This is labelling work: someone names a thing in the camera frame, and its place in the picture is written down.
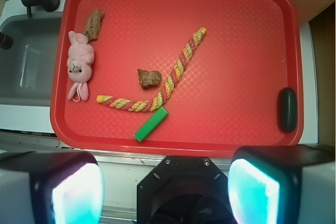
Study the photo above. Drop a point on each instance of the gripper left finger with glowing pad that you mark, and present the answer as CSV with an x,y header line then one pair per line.
x,y
51,187

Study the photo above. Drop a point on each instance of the black oval object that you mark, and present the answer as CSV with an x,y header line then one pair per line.
x,y
287,110

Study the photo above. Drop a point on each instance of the green rectangular block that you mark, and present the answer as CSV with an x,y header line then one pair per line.
x,y
151,124

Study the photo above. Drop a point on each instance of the red plastic tray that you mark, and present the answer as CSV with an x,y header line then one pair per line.
x,y
223,64

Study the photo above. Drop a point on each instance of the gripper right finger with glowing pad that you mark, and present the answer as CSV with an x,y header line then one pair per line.
x,y
283,184

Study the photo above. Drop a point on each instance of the pink plush bunny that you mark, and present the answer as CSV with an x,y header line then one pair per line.
x,y
79,66

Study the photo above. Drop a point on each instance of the brown wood bark piece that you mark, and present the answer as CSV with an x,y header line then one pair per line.
x,y
93,25

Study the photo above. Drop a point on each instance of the black faucet handle knob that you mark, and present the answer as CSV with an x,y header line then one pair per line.
x,y
6,41

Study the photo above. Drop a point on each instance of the grey sink basin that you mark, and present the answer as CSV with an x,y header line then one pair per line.
x,y
27,68

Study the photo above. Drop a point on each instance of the brown rock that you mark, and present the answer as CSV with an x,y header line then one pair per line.
x,y
149,79

